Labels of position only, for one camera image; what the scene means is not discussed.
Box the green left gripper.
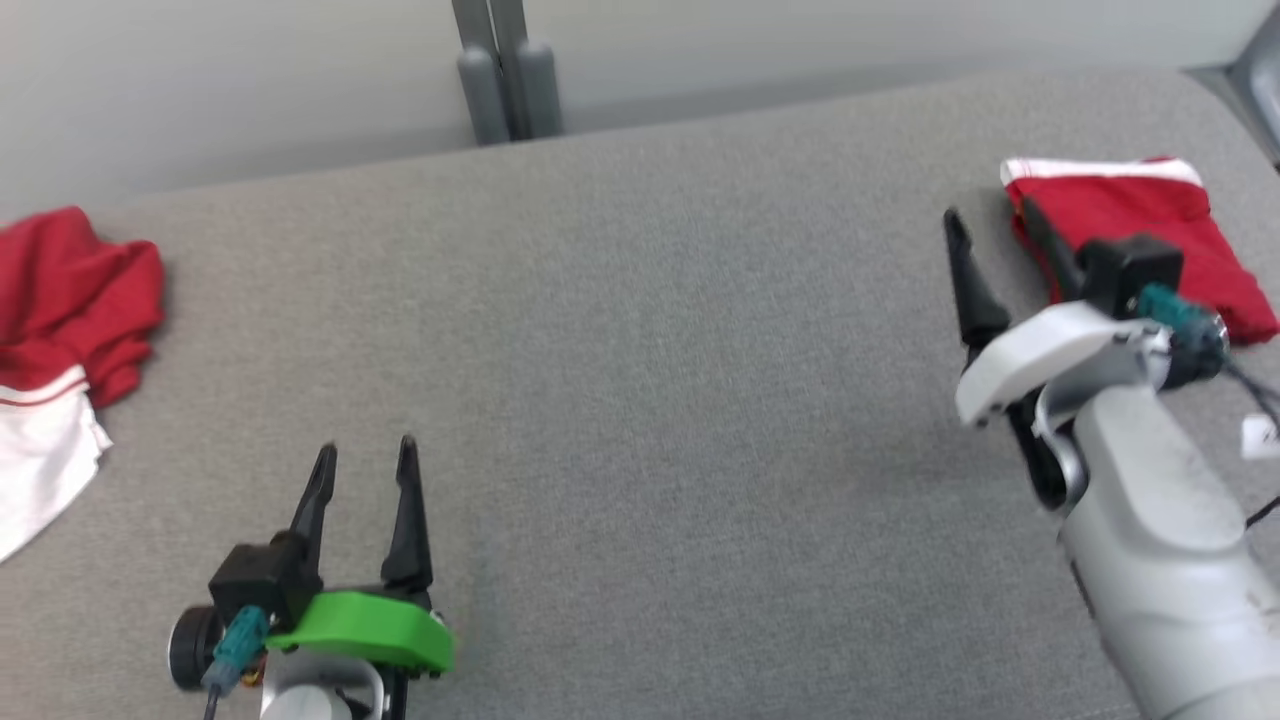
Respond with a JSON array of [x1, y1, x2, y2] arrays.
[[264, 435, 455, 720]]

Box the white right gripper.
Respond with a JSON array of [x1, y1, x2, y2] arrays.
[[942, 196, 1172, 512]]

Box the red shorts with white stripe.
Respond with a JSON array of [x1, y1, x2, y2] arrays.
[[1000, 156, 1280, 347]]

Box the red Bulls jersey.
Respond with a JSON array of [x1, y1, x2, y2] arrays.
[[0, 206, 167, 564]]

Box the grey fabric sofa seat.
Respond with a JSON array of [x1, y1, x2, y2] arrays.
[[0, 66, 1280, 720]]

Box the black cable with teal plug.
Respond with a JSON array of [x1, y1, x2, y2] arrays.
[[201, 604, 274, 720], [1138, 283, 1280, 533]]

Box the grey metal partition post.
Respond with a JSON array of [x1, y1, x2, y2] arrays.
[[489, 0, 564, 141], [451, 0, 512, 147]]

